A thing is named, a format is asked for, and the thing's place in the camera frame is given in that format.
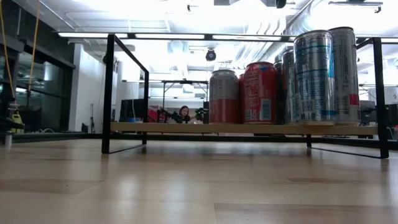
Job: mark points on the white Celsius can black lid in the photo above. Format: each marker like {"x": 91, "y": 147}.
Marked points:
{"x": 346, "y": 74}

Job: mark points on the black ceiling track fixture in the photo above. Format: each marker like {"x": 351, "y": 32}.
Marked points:
{"x": 354, "y": 3}

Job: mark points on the black ceiling spot lamp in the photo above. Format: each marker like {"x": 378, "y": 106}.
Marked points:
{"x": 211, "y": 55}

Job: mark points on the white and red can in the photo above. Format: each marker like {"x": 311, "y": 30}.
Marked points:
{"x": 224, "y": 99}

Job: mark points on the long ceiling light strip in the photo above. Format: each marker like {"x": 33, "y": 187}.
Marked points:
{"x": 168, "y": 36}

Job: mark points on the background robot green lights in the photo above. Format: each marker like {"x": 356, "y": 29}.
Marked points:
{"x": 200, "y": 113}

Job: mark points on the black monitor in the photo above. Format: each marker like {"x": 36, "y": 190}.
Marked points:
{"x": 132, "y": 109}
{"x": 367, "y": 112}
{"x": 393, "y": 115}

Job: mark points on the seated person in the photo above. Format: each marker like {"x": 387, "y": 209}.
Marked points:
{"x": 184, "y": 113}

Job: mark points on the red chair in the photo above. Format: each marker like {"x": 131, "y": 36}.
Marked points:
{"x": 153, "y": 115}

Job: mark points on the yellow green power tool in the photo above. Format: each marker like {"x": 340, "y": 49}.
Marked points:
{"x": 16, "y": 119}

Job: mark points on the white cylinder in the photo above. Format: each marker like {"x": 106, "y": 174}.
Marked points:
{"x": 8, "y": 140}

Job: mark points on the silver ventilation duct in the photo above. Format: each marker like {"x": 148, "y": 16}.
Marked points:
{"x": 280, "y": 34}

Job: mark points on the black background rig frame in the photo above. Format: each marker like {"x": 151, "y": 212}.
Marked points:
{"x": 185, "y": 82}

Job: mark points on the clear tray with dark frame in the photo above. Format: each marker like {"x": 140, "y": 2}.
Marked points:
{"x": 242, "y": 128}

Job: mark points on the black aluminium rig frame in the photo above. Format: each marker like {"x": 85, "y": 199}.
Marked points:
{"x": 217, "y": 137}

